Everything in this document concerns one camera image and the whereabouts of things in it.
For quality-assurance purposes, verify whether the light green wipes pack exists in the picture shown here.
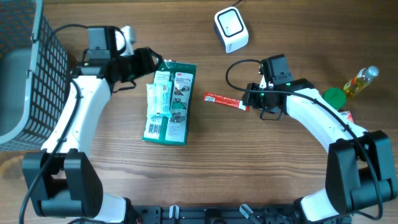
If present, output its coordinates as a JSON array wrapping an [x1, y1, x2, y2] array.
[[146, 81, 172, 118]]

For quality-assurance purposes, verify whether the green white round can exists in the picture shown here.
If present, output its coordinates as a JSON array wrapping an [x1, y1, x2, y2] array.
[[322, 88, 346, 110]]

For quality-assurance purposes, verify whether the yellow liquid glass bottle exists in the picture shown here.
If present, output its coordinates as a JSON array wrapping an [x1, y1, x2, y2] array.
[[343, 66, 379, 100]]

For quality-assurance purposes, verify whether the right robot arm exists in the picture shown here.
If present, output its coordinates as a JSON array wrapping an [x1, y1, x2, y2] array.
[[243, 54, 397, 223]]

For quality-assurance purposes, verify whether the green gloves package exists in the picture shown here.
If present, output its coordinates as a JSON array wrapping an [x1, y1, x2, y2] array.
[[142, 60, 197, 145]]

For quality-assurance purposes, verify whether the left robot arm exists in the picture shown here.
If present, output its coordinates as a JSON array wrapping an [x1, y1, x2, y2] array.
[[22, 26, 163, 223]]

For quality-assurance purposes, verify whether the white barcode scanner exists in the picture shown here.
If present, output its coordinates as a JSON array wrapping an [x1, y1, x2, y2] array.
[[214, 6, 249, 54]]

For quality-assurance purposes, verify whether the grey plastic mesh basket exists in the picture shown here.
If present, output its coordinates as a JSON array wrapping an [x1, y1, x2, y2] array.
[[1, 0, 70, 152]]

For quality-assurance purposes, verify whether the black right camera cable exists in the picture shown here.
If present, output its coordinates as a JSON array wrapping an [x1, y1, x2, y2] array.
[[225, 58, 384, 221]]

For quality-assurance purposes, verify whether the red white stick sachet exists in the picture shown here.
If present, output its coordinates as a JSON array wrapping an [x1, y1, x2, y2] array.
[[203, 92, 249, 111]]

